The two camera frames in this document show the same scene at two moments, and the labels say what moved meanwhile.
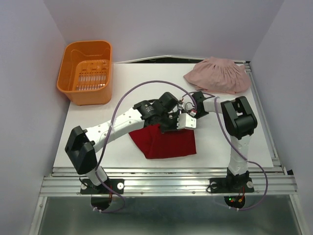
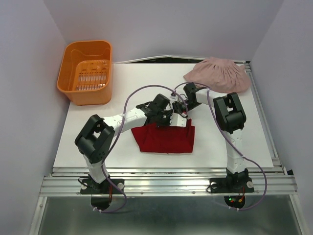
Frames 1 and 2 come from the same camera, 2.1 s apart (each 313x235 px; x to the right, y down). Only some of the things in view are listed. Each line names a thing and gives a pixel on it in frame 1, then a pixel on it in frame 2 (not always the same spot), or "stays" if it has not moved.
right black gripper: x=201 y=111 -> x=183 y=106
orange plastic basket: x=85 y=72 stays
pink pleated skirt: x=218 y=74 stays
